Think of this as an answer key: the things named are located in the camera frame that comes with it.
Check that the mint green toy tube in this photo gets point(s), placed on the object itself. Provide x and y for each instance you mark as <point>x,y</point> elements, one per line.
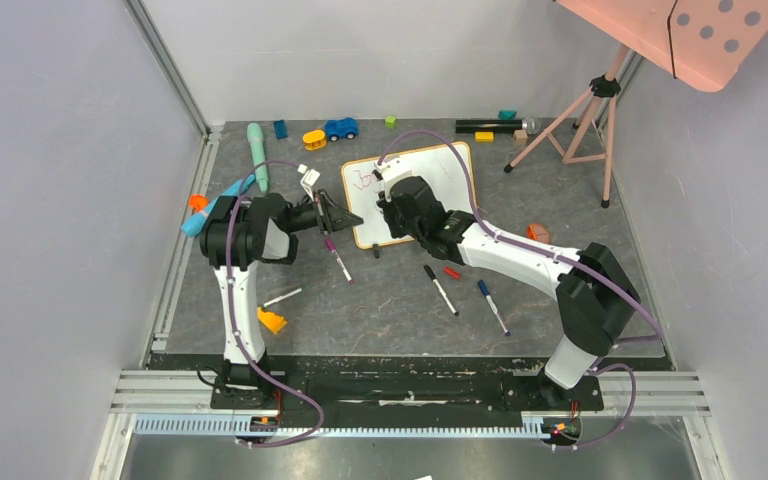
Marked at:
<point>255,137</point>

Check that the dark blue block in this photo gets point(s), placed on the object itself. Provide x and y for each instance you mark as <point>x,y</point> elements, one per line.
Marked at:
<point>280,129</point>

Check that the orange wedge block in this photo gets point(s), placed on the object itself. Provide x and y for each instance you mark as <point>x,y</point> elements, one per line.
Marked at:
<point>273,322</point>

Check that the orange toy piece left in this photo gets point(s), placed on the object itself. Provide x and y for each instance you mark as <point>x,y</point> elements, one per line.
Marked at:
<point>198,202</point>

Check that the white comb cable duct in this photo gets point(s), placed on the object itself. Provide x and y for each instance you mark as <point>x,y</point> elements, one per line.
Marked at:
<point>243,426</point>

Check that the green capped whiteboard marker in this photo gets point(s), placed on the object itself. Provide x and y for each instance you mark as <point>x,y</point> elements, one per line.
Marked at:
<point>280,298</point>

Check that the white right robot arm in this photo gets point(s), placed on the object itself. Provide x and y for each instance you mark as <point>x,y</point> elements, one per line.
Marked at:
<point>595,297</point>

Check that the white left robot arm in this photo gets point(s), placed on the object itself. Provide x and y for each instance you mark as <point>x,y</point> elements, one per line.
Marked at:
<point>240,235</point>

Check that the black capped whiteboard marker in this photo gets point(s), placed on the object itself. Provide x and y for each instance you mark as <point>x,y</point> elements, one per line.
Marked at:
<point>432,276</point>

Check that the red marker cap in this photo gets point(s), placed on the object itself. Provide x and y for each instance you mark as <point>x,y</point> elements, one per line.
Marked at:
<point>452,273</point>

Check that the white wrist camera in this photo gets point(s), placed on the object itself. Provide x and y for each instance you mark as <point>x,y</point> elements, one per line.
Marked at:
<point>309,177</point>
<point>389,173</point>

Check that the teal block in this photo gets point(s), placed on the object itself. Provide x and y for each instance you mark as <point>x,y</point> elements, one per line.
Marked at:
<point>507,114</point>

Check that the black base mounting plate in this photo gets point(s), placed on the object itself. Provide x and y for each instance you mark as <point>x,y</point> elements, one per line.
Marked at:
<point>392,391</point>

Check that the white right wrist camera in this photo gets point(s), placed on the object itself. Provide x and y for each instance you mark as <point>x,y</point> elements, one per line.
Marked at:
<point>389,173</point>

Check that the pink tripod stand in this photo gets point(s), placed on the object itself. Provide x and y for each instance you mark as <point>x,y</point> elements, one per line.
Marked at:
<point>603,89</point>

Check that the yellow oval toy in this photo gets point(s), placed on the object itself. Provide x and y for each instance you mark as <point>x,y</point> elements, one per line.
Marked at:
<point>314,139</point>

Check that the light blue toy tube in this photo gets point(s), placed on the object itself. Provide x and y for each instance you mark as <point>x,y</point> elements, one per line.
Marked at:
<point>193,225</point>

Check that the white whiteboard orange frame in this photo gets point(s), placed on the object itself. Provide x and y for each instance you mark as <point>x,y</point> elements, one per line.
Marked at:
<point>436,164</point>

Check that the yellow rectangular block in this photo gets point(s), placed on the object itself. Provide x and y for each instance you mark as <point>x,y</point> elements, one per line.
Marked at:
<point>484,136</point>

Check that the orange translucent toy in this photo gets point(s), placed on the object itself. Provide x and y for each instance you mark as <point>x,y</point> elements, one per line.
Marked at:
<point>538,233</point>

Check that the beige wooden cube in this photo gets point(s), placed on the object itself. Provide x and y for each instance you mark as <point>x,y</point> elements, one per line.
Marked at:
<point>521,137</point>

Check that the blue capped whiteboard marker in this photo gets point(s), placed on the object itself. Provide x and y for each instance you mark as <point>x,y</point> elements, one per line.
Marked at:
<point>494,309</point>

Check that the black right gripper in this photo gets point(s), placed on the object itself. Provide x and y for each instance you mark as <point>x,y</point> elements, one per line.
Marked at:
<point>392,216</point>

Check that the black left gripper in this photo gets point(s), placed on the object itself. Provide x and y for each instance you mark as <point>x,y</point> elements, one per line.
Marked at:
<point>331,217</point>

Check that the black cylinder tube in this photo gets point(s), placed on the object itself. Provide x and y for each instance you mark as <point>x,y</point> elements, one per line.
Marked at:
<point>501,126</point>

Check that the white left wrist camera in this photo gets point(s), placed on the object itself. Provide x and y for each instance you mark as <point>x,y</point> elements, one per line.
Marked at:
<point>309,177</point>

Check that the clear plastic ball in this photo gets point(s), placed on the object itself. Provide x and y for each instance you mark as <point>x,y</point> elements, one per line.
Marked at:
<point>532,125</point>

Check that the pink perforated board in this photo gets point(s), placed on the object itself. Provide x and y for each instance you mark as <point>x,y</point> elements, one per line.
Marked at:
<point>700,42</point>

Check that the purple capped whiteboard marker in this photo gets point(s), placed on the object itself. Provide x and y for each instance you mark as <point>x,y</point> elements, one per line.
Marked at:
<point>332,249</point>

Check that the blue toy car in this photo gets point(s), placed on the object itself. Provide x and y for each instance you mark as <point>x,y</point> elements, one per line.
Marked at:
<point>337,129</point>

